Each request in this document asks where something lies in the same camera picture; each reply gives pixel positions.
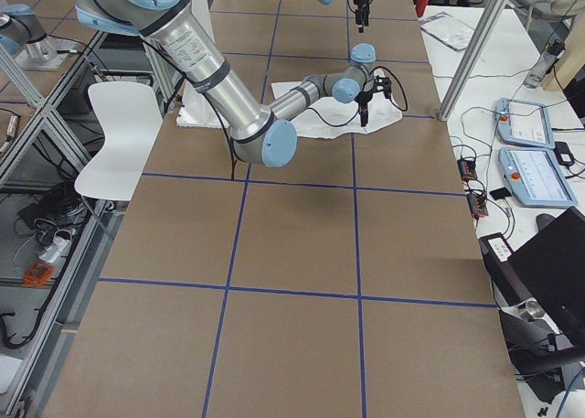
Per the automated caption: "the blue teach pendant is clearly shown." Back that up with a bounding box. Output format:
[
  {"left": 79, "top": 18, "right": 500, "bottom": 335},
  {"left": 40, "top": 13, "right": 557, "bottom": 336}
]
[
  {"left": 498, "top": 146, "right": 578, "bottom": 209},
  {"left": 495, "top": 98, "right": 555, "bottom": 149}
]

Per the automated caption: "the orange box on floor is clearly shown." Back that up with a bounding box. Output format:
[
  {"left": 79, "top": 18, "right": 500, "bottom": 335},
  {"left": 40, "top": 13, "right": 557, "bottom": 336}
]
[{"left": 23, "top": 261, "right": 54, "bottom": 287}]

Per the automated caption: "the black orange adapter box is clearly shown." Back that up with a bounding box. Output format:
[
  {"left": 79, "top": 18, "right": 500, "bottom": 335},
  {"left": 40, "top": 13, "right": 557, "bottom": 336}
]
[{"left": 457, "top": 158, "right": 477, "bottom": 181}]

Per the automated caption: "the aluminium frame post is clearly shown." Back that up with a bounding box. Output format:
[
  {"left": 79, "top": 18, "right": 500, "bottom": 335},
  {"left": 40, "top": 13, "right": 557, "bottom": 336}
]
[{"left": 437, "top": 0, "right": 508, "bottom": 122}]

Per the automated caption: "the white printed t-shirt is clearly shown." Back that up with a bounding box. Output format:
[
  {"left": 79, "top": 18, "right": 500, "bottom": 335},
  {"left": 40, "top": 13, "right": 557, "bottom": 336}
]
[{"left": 292, "top": 78, "right": 402, "bottom": 139}]

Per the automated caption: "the lower blue teach pendant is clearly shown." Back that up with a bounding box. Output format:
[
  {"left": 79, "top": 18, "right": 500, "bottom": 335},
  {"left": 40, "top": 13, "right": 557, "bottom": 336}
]
[{"left": 498, "top": 146, "right": 578, "bottom": 209}]

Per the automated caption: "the white plastic chair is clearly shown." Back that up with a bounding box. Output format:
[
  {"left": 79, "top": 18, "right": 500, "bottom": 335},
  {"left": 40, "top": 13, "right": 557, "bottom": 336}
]
[{"left": 75, "top": 81, "right": 163, "bottom": 201}]

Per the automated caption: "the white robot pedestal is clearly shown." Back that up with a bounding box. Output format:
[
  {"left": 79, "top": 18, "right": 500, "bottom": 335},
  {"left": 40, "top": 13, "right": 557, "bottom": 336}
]
[{"left": 176, "top": 0, "right": 220, "bottom": 129}]

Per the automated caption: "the white foil-edged package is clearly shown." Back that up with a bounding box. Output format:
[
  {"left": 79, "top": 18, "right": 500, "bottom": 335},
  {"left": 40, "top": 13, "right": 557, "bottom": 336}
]
[{"left": 420, "top": 12, "right": 474, "bottom": 51}]

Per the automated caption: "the black laptop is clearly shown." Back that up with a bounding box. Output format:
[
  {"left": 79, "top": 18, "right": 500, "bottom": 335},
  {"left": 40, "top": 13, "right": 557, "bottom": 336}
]
[{"left": 479, "top": 207, "right": 584, "bottom": 343}]

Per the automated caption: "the upper blue teach pendant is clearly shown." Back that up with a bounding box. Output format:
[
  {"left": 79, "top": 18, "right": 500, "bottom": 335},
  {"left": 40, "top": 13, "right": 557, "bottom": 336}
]
[{"left": 495, "top": 98, "right": 555, "bottom": 149}]

